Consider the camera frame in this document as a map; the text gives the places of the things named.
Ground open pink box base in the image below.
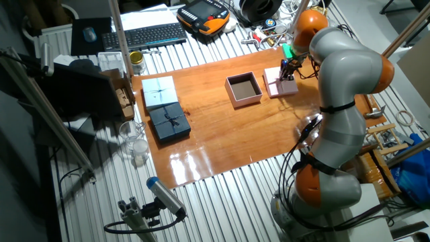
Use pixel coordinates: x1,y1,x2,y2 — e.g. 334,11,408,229
224,71,263,109

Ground glass jar with gold lid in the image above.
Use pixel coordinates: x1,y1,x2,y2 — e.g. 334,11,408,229
129,50,146,75

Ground black camera cable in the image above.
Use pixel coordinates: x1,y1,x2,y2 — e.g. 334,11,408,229
103,210,186,235

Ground orange and black teach pendant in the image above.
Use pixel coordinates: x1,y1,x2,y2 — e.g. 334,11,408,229
176,0,231,37

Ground aluminium profile bracket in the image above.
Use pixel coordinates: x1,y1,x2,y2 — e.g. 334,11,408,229
117,196,157,242

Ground white paper sheets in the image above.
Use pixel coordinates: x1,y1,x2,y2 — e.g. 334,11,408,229
120,3,179,32

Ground white tape ring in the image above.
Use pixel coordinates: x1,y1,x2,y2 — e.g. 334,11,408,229
395,110,415,127

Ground white egg-shaped object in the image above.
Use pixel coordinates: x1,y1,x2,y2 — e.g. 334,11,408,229
222,17,238,34

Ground clear plastic container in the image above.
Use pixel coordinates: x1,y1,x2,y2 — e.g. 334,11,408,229
97,51,127,73

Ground black keyboard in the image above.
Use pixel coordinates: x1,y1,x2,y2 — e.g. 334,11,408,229
101,22,188,52

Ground slanted aluminium pole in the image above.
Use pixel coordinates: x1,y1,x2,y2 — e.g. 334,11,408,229
0,46,97,182

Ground brown cardboard box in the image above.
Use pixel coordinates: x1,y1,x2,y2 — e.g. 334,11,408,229
99,69,136,122

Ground silver cylindrical camera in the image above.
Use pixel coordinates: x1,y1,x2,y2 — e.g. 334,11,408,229
40,42,54,77

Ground glossy wooden board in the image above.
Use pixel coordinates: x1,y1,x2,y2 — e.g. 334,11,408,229
131,46,388,190

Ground black mouse pad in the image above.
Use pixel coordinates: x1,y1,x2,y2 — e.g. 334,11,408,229
71,17,113,56

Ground dark blue gift box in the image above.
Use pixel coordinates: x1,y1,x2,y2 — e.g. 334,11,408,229
148,102,191,143

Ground white pedestal block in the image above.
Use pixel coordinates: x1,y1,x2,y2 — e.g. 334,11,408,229
339,183,394,242

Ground orange striped box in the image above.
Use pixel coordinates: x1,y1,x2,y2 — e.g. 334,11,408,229
357,149,402,201

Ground grey computer mouse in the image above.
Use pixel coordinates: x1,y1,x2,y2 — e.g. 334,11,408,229
83,26,98,44

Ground hammer with wooden handle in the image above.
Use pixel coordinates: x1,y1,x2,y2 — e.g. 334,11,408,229
363,95,387,119

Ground silver camera with blue cap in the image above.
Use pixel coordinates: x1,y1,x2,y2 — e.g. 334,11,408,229
146,176,187,218

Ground pink box lid with ribbon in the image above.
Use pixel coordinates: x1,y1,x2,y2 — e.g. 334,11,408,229
263,66,300,99

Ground upright aluminium pole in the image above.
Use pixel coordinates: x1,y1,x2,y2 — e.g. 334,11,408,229
107,0,134,78

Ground blue plastic bag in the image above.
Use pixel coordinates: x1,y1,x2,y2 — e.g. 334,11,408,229
391,133,430,206

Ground upright metal post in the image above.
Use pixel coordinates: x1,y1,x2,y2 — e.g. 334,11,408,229
291,0,310,34

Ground black monitor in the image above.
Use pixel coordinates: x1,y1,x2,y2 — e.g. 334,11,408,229
33,62,124,118

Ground small clear plastic cup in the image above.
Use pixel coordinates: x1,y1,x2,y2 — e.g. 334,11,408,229
132,138,151,162

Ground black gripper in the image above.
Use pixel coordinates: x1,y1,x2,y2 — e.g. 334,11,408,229
279,57,302,81

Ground light blue gift box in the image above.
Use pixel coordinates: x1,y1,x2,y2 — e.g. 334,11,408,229
141,75,179,112

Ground green wrist adapter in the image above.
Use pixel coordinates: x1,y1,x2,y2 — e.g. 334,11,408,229
281,42,298,61

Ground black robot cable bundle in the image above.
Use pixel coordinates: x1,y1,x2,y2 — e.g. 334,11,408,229
277,116,394,233

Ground small wooden rack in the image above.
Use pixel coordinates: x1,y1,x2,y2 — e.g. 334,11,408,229
365,123,409,156

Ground clear glass beaker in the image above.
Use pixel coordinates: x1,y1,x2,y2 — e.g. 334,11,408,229
118,120,146,151

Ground black filament spool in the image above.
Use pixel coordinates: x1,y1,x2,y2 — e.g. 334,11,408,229
239,0,284,24

